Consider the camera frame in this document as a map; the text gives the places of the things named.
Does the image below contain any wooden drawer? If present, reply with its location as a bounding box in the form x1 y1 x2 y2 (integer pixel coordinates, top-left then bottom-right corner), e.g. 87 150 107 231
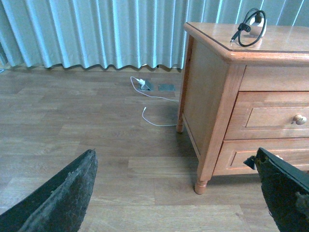
225 92 309 140
213 138 309 175

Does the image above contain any open metal floor socket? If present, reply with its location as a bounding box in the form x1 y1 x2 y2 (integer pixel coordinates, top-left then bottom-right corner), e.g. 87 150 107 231
140 80 154 91

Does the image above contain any closed metal floor socket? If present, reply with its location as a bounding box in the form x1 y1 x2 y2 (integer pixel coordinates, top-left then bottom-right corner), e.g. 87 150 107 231
158 84 175 92

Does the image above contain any white plug in floor socket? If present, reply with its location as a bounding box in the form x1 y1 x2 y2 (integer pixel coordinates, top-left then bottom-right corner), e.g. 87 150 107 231
136 79 145 86

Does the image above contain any wooden nightstand cabinet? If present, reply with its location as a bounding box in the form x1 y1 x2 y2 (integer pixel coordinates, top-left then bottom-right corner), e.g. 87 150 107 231
176 22 309 194

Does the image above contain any pale green pleated curtain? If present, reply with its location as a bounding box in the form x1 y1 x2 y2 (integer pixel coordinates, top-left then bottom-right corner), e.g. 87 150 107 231
0 0 309 68

